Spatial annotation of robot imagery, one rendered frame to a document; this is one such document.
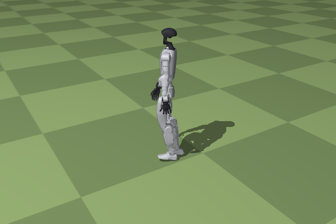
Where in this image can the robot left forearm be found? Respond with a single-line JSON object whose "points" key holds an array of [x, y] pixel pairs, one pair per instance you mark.
{"points": [[164, 85]]}

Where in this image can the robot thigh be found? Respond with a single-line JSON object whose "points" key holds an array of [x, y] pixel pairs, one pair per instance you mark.
{"points": [[170, 119], [162, 118]]}

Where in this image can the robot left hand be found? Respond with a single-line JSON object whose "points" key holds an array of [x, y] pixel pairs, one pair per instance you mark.
{"points": [[166, 107]]}

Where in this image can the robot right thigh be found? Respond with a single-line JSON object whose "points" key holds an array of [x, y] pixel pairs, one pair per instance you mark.
{"points": [[170, 119]]}

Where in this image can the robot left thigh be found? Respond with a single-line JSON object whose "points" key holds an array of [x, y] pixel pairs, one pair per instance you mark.
{"points": [[162, 118]]}

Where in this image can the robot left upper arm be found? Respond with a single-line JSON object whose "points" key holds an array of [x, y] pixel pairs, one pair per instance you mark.
{"points": [[165, 58]]}

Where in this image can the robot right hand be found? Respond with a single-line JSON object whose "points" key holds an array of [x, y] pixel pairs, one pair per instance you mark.
{"points": [[155, 93]]}

